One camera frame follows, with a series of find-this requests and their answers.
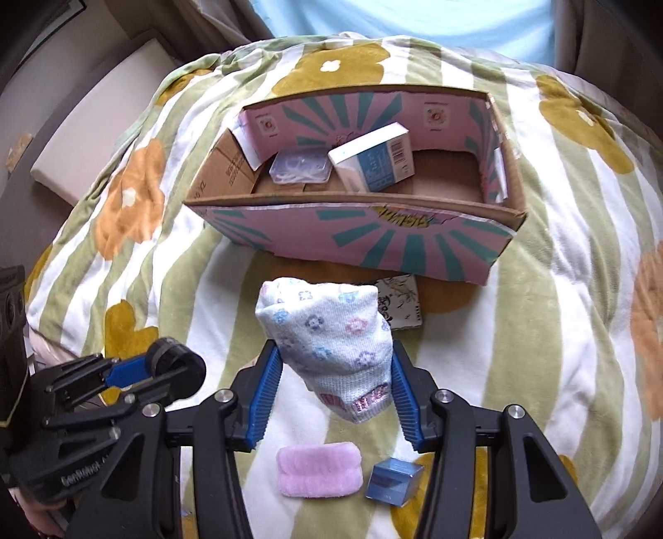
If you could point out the small blue box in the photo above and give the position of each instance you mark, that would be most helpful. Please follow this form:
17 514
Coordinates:
393 482

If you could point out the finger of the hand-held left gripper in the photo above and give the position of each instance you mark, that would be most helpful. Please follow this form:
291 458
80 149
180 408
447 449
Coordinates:
129 370

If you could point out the white cushion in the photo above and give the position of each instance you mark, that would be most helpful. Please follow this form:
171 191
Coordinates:
98 124

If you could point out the white blue carton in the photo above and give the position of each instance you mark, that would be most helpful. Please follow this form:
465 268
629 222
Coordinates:
373 160

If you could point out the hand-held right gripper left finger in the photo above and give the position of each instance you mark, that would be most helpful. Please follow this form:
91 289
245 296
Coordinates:
263 394

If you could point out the white floral sock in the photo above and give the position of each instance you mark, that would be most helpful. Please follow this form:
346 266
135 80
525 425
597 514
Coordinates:
321 331

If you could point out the floral striped blanket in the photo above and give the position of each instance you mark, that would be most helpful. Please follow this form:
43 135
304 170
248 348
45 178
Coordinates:
570 311

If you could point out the black white patterned packet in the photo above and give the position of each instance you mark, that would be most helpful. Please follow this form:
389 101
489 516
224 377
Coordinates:
405 307

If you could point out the clear plastic case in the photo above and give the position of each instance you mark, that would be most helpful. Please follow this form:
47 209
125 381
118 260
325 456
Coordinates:
300 167

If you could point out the pink teal cardboard box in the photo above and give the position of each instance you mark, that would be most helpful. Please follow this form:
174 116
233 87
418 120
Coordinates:
414 249

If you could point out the person's grey brown jacket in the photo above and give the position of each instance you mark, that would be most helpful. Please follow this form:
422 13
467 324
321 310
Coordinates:
601 41

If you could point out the person's light blue shirt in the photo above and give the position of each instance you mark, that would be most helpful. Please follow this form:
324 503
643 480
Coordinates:
404 23

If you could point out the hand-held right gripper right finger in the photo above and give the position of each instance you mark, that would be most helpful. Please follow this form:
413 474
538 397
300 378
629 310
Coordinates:
405 401

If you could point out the pink fuzzy pad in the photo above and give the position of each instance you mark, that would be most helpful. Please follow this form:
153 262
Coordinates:
318 469

